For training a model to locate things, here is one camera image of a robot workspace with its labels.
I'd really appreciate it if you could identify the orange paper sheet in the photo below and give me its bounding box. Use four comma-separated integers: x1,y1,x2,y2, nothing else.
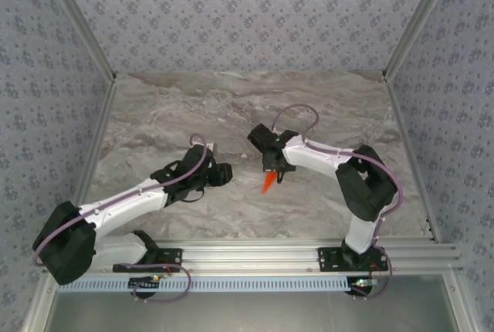
261,171,279,196

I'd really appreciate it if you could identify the small black circuit board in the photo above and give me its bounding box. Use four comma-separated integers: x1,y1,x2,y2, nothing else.
129,276,161,290
349,276,381,299

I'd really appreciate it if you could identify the grey metal tray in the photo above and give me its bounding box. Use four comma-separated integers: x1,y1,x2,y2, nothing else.
22,273,475,332

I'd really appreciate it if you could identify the purple cable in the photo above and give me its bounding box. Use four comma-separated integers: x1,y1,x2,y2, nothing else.
32,134,215,304
272,103,404,301

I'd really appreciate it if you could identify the wide aluminium mounting rail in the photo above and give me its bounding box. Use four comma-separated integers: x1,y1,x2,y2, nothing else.
42,244,464,275

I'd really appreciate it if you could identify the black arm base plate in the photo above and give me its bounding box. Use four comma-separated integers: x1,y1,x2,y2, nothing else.
112,248,183,273
316,246,389,273

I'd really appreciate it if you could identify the grey slotted cable duct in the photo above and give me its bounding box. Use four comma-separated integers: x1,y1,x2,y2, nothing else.
56,277,383,293

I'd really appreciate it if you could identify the aluminium frame post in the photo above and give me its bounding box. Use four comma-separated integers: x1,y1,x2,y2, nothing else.
381,0,463,82
38,0,118,85

